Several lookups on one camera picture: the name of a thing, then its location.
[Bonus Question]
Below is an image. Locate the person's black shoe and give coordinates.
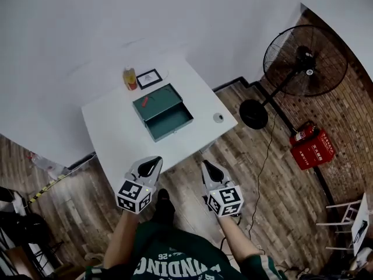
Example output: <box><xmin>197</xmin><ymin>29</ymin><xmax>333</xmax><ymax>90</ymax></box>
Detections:
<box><xmin>155</xmin><ymin>188</ymin><xmax>176</xmax><ymax>225</ymax></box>

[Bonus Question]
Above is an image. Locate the black equipment stand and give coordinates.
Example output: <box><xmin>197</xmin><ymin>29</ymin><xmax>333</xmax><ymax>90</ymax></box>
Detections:
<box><xmin>0</xmin><ymin>185</ymin><xmax>65</xmax><ymax>280</ymax></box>

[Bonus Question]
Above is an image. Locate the person's green printed shirt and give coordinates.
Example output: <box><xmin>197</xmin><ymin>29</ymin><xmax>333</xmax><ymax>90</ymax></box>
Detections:
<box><xmin>83</xmin><ymin>220</ymin><xmax>288</xmax><ymax>280</ymax></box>

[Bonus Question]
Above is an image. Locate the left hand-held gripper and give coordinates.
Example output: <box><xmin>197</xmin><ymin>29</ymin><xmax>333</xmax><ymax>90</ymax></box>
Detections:
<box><xmin>115</xmin><ymin>155</ymin><xmax>164</xmax><ymax>215</ymax></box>

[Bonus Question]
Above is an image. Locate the black power cable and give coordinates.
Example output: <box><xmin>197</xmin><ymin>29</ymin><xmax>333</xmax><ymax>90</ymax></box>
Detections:
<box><xmin>218</xmin><ymin>112</ymin><xmax>278</xmax><ymax>252</ymax></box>

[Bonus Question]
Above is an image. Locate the black framed picture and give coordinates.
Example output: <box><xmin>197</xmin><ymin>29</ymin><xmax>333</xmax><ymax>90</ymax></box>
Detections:
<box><xmin>136</xmin><ymin>68</ymin><xmax>163</xmax><ymax>90</ymax></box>

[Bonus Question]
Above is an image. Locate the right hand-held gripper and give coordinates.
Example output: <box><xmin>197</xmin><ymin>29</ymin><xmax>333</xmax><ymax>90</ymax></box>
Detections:
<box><xmin>201</xmin><ymin>159</ymin><xmax>244</xmax><ymax>218</ymax></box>

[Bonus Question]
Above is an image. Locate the red fire extinguisher box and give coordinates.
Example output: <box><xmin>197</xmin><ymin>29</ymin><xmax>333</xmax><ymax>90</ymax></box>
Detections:
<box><xmin>290</xmin><ymin>128</ymin><xmax>336</xmax><ymax>172</ymax></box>

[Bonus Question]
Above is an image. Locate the green metal box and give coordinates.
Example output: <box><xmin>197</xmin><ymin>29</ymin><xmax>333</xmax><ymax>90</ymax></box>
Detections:
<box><xmin>132</xmin><ymin>82</ymin><xmax>184</xmax><ymax>128</ymax></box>

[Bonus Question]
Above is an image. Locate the yellow and black striped tape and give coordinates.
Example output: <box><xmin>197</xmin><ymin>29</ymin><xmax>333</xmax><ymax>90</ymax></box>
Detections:
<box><xmin>27</xmin><ymin>173</ymin><xmax>67</xmax><ymax>206</ymax></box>

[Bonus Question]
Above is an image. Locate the green drawer of box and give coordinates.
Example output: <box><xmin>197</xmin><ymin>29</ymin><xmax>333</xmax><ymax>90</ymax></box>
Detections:
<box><xmin>144</xmin><ymin>101</ymin><xmax>195</xmax><ymax>144</ymax></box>

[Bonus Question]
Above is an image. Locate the person's right forearm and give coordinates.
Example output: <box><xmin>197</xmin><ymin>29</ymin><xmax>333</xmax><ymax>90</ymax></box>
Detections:
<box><xmin>216</xmin><ymin>213</ymin><xmax>262</xmax><ymax>263</ymax></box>

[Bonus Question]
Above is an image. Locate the white board with black print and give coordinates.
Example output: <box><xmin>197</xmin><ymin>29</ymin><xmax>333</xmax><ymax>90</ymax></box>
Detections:
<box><xmin>350</xmin><ymin>192</ymin><xmax>371</xmax><ymax>257</ymax></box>

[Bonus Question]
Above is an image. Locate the black standing fan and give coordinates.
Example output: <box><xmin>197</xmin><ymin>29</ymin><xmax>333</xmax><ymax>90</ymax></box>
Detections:
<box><xmin>238</xmin><ymin>24</ymin><xmax>349</xmax><ymax>131</ymax></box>

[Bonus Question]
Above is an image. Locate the red fire extinguisher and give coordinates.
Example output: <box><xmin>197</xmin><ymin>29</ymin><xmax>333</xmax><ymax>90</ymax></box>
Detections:
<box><xmin>288</xmin><ymin>120</ymin><xmax>318</xmax><ymax>146</ymax></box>

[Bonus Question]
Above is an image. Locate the person's left forearm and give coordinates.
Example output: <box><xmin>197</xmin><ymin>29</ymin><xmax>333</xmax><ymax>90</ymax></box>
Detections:
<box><xmin>103</xmin><ymin>209</ymin><xmax>141</xmax><ymax>270</ymax></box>

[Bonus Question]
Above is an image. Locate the clear plastic sheet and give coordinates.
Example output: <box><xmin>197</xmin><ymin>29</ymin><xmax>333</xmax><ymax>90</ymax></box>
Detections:
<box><xmin>24</xmin><ymin>151</ymin><xmax>72</xmax><ymax>181</ymax></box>

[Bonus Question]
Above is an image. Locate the bottle of yellow liquid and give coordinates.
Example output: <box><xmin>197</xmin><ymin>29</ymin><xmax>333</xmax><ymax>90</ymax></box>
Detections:
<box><xmin>122</xmin><ymin>65</ymin><xmax>138</xmax><ymax>92</ymax></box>

